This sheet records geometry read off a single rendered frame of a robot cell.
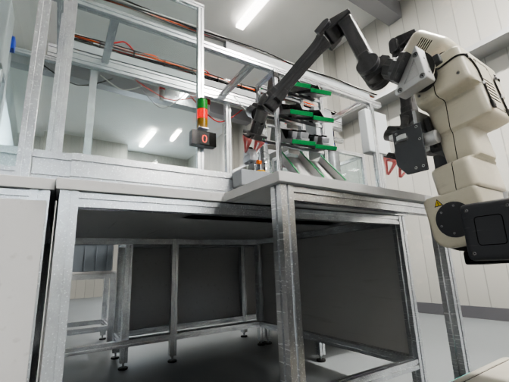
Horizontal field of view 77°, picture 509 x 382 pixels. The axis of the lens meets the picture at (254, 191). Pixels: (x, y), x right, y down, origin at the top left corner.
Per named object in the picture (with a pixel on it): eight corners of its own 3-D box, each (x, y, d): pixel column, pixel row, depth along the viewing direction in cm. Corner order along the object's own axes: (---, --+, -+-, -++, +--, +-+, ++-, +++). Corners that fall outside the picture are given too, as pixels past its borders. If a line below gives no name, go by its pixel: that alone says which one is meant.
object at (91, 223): (407, 215, 160) (406, 209, 160) (55, 188, 83) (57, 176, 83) (258, 239, 276) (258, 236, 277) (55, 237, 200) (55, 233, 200)
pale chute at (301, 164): (320, 184, 154) (324, 176, 152) (297, 182, 149) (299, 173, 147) (298, 158, 177) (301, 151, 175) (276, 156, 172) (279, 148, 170)
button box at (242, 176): (288, 189, 125) (287, 174, 126) (242, 184, 114) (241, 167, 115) (278, 193, 130) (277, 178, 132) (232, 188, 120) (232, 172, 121)
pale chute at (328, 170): (343, 186, 162) (346, 179, 160) (320, 186, 157) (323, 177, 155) (318, 161, 184) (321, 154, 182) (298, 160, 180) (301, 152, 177)
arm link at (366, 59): (345, -1, 127) (357, 18, 133) (317, 24, 134) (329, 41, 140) (382, 61, 100) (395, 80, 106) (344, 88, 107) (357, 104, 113)
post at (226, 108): (233, 235, 256) (229, 79, 287) (228, 235, 253) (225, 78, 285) (230, 235, 259) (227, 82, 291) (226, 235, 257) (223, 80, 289)
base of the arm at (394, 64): (404, 50, 93) (427, 63, 99) (383, 48, 99) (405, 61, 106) (391, 80, 95) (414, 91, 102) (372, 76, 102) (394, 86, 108)
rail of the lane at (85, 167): (307, 205, 137) (305, 180, 140) (69, 185, 92) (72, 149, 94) (298, 207, 142) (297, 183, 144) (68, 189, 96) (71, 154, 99)
